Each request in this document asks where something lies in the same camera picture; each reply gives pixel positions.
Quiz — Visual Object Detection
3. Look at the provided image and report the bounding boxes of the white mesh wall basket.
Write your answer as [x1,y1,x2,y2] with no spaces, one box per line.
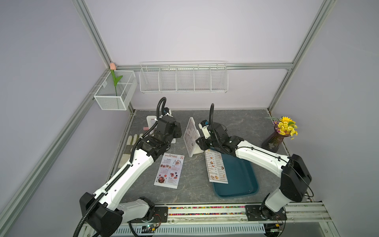
[94,70,137,111]

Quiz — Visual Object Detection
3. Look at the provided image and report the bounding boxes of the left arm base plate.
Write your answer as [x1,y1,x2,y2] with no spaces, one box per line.
[131,206,168,224]

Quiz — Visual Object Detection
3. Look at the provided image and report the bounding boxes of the pink artificial tulip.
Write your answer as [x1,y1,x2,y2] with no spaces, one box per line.
[110,62,123,96]

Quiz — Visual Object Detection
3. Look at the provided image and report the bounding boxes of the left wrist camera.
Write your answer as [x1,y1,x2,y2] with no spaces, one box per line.
[162,107,172,117]

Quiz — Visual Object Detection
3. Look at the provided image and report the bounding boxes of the white green work glove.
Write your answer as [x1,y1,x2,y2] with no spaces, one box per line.
[117,133,143,169]

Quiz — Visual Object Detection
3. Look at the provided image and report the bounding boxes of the dim sum menu sheet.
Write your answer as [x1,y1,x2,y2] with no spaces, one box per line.
[184,117,199,153]
[204,149,228,184]

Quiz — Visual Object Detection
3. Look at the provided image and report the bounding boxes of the red special menu sheet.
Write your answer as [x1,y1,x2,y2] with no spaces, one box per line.
[154,153,185,189]

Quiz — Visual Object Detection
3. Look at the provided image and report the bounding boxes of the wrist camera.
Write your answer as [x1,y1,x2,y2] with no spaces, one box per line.
[198,120,210,139]
[162,107,172,117]

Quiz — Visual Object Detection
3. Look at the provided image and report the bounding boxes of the yellow flower bouquet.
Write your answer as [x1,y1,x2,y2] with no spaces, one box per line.
[267,117,298,140]

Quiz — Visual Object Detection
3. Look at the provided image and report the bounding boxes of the teal plastic tray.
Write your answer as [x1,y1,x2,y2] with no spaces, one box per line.
[212,153,259,198]

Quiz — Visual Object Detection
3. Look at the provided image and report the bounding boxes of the white menu holder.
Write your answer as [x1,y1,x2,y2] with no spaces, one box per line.
[147,116,176,144]
[184,117,204,158]

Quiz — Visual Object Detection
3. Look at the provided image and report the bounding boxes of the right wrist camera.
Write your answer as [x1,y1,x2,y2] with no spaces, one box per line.
[198,120,210,139]

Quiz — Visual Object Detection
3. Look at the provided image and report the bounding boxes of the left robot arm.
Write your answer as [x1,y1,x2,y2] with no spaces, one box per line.
[73,97,182,237]

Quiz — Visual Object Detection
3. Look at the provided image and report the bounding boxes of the dark purple vase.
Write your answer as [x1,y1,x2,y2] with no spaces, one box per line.
[261,130,286,153]

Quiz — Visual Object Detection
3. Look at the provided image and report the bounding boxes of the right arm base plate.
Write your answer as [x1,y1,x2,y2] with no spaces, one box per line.
[245,204,287,221]

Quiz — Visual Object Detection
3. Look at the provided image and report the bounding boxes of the white ventilation grille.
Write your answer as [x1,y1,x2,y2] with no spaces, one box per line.
[112,224,266,237]

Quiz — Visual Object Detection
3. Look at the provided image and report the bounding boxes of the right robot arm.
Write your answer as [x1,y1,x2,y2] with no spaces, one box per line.
[196,103,312,220]

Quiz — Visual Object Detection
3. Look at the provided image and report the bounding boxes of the white wire wall shelf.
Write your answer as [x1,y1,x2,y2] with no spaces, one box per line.
[139,61,229,93]

